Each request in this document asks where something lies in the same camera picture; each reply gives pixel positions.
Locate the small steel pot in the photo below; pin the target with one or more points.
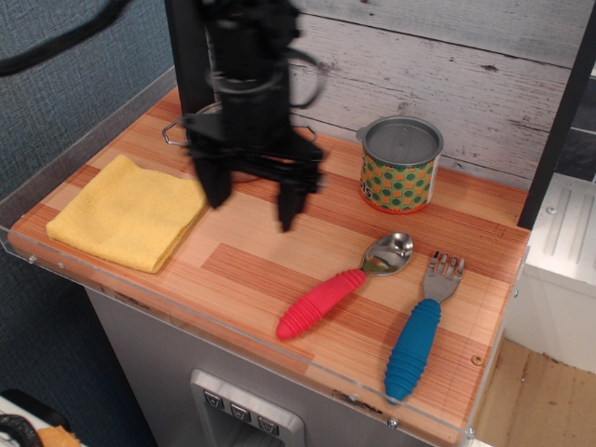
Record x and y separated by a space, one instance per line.
216 108

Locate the blue handled fork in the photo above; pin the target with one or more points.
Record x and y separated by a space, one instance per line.
408 359

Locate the clear acrylic table guard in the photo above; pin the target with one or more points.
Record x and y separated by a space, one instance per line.
235 273

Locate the red handled spoon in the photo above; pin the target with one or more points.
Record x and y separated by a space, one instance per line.
387 256

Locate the black frame post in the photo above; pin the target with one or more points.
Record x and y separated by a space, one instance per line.
571 99
190 51

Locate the grey toy fridge cabinet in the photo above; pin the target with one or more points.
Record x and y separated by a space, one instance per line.
158 358

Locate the white toy appliance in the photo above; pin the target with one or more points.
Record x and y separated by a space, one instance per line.
552 310

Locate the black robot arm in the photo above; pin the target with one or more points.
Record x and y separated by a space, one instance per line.
251 47

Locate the patterned tin can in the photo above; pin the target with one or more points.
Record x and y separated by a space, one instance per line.
399 163

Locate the black left frame post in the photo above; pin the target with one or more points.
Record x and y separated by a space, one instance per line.
190 51

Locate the yellow rag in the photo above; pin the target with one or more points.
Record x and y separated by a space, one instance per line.
129 215

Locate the black right frame post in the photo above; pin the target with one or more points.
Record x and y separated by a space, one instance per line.
571 99

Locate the silver dispenser button panel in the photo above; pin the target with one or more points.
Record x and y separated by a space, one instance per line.
231 416

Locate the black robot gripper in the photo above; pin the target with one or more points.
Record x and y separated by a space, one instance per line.
253 134

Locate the orange object at corner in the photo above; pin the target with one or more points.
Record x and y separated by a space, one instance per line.
58 437

